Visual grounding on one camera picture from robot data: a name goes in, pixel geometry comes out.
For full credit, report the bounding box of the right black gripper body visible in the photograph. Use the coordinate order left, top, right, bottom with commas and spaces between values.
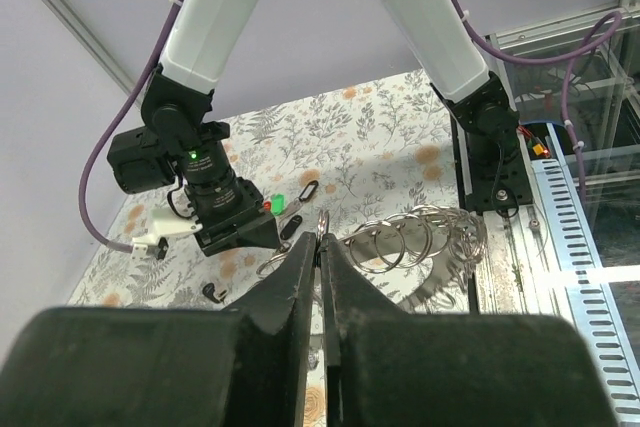
194, 177, 272, 257

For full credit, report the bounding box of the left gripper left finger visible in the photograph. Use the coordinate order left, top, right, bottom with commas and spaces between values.
1, 233, 317, 426

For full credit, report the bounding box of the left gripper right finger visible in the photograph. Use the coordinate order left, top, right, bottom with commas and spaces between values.
319, 234, 617, 426

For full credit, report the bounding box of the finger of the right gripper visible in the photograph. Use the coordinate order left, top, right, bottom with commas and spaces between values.
236, 214, 278, 249

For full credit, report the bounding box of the silver keyring holder with rings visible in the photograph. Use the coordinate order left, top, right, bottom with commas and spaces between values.
339, 202, 489, 316

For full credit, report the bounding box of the black key with fob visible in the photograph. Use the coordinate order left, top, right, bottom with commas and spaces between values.
280, 215, 303, 241

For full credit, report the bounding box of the green key tag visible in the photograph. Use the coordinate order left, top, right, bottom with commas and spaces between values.
270, 194, 286, 216

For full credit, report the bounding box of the black oval key tag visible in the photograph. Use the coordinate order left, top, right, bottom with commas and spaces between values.
298, 180, 319, 203

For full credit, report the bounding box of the black key fob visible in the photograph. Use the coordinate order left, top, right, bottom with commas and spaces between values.
202, 283, 228, 304

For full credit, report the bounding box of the floral patterned table mat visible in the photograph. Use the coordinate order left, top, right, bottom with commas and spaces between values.
70, 70, 458, 310

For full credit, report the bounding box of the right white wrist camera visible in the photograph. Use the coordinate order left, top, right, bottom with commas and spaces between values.
131, 208, 203, 260

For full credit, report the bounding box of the aluminium front rail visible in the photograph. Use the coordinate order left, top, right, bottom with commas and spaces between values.
475, 204, 574, 322

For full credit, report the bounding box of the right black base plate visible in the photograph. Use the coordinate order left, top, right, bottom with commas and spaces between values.
451, 119, 533, 218

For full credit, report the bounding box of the slotted grey cable duct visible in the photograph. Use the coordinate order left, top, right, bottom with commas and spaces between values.
529, 159, 640, 427

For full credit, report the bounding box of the left aluminium frame post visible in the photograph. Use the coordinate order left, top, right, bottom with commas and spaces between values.
41, 0, 135, 94

